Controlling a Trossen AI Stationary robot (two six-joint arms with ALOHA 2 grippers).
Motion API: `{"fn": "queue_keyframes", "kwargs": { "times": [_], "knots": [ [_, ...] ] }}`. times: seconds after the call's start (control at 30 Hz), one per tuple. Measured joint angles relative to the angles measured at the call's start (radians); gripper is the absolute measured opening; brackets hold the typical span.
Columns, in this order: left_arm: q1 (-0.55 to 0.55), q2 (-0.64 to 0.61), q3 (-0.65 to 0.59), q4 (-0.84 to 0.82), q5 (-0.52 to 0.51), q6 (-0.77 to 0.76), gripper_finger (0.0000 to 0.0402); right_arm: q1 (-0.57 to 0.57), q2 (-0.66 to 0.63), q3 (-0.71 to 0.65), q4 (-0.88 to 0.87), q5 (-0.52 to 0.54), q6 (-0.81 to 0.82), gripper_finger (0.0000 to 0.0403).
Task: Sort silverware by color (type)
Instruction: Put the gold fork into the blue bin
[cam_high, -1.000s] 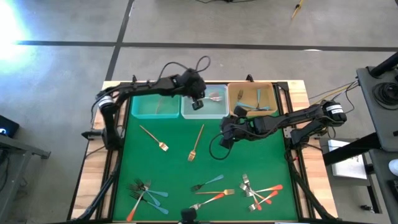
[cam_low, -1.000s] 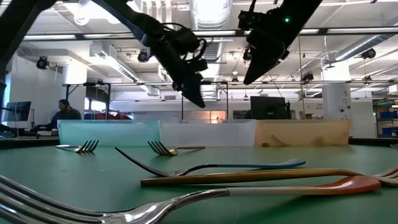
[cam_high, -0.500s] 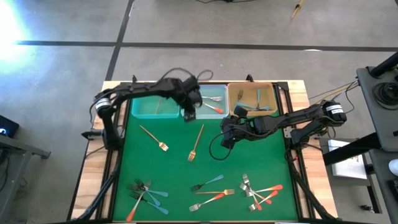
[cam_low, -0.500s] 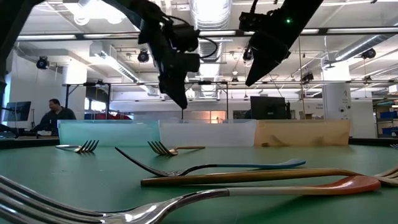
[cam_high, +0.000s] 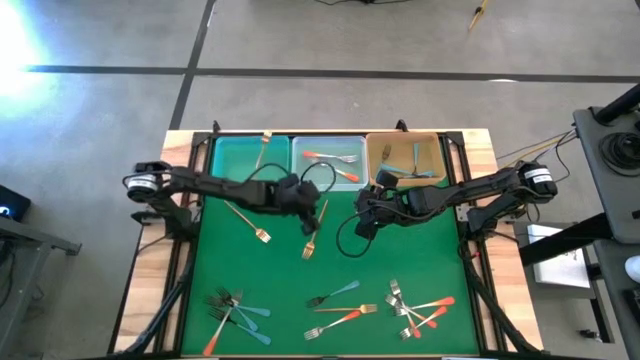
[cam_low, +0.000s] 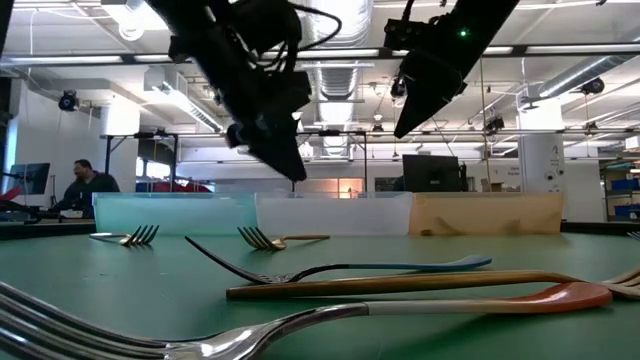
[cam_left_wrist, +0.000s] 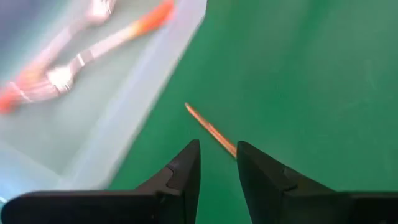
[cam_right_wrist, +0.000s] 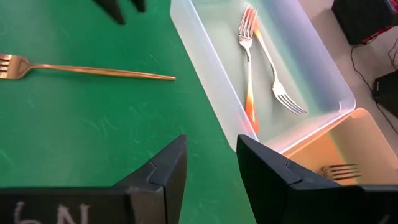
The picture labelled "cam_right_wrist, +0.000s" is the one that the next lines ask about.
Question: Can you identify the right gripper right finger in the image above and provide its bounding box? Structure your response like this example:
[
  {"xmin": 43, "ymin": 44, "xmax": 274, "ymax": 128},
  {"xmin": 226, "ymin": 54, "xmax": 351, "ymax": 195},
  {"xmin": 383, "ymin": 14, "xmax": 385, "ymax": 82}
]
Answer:
[{"xmin": 236, "ymin": 134, "xmax": 398, "ymax": 224}]

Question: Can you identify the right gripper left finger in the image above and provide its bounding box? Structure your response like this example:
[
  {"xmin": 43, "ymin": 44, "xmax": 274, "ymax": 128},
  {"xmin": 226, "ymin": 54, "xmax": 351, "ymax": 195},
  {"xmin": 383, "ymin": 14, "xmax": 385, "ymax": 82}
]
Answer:
[{"xmin": 0, "ymin": 134, "xmax": 188, "ymax": 224}]

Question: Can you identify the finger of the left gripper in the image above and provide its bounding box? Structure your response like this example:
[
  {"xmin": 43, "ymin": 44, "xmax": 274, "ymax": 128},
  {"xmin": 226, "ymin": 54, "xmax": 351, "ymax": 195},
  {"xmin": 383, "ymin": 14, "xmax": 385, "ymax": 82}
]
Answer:
[
  {"xmin": 93, "ymin": 0, "xmax": 126, "ymax": 26},
  {"xmin": 130, "ymin": 0, "xmax": 146, "ymax": 14}
]

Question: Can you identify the black fork teal handle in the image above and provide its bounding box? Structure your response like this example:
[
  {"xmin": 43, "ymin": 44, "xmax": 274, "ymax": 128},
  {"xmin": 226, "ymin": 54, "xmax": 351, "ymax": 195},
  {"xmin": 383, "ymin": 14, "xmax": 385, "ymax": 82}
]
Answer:
[{"xmin": 317, "ymin": 163, "xmax": 363, "ymax": 182}]

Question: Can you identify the gold fork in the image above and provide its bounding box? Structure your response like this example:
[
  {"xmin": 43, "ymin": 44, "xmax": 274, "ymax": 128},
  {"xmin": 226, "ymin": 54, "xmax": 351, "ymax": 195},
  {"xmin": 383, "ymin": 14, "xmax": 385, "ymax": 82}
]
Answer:
[{"xmin": 0, "ymin": 54, "xmax": 177, "ymax": 82}]

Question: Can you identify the silver fork orange handle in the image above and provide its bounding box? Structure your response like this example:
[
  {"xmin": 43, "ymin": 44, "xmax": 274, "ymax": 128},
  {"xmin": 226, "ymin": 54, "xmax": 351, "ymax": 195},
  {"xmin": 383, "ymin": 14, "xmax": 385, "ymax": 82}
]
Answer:
[
  {"xmin": 253, "ymin": 21, "xmax": 308, "ymax": 116},
  {"xmin": 238, "ymin": 4, "xmax": 260, "ymax": 134}
]

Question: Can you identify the orange plastic bin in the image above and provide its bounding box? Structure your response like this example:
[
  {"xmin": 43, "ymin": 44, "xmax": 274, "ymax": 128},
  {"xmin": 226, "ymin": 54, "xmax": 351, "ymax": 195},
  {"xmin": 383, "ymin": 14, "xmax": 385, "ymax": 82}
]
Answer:
[{"xmin": 281, "ymin": 107, "xmax": 398, "ymax": 187}]

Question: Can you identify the clear white plastic bin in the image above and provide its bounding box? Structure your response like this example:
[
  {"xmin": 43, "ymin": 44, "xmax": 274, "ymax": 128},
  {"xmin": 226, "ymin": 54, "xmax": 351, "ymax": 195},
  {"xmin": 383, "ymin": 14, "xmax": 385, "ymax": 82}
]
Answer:
[{"xmin": 169, "ymin": 0, "xmax": 357, "ymax": 153}]

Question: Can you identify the black case red trim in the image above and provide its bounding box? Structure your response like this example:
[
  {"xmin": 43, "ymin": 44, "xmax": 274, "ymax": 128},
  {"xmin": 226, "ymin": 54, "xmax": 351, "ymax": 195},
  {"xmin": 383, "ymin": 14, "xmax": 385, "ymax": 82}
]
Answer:
[{"xmin": 331, "ymin": 0, "xmax": 398, "ymax": 46}]

